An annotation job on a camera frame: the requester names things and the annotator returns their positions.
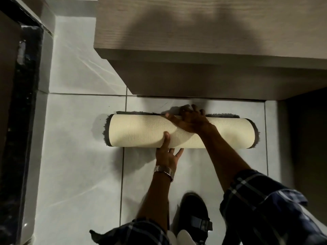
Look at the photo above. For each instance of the person's right hand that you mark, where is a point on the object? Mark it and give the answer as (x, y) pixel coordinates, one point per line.
(194, 122)

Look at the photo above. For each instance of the person's left hand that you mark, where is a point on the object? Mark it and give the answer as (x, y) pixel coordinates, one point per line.
(164, 158)

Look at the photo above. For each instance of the person's left thumb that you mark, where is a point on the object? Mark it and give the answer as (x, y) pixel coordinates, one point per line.
(166, 140)

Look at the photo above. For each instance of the person's right thumb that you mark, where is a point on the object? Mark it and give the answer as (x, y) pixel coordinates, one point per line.
(173, 119)

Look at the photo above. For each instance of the person's right middle finger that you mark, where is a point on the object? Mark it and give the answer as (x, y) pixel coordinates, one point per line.
(196, 110)

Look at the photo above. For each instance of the cream-backed grey shag mat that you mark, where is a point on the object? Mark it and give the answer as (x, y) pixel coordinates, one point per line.
(138, 131)

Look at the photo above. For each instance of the person's left forearm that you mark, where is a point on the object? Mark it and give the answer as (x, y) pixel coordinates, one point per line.
(155, 199)

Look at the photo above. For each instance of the person's right forearm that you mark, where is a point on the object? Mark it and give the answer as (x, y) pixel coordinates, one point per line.
(222, 158)

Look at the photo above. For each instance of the silver metal wristwatch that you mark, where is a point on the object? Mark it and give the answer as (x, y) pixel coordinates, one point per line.
(164, 171)

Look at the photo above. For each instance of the light wooden cabinet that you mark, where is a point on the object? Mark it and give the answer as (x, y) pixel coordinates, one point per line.
(209, 43)

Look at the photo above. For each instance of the black buckled sandal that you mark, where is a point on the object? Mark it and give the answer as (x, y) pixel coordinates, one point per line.
(194, 216)

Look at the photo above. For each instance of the dark blue plaid shirt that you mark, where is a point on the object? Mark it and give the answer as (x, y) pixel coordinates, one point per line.
(265, 214)

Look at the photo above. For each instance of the black stone door threshold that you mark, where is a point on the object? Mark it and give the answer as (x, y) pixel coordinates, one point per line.
(18, 130)

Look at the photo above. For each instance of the brown wooden door frame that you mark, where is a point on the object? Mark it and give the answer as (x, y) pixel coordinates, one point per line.
(33, 10)

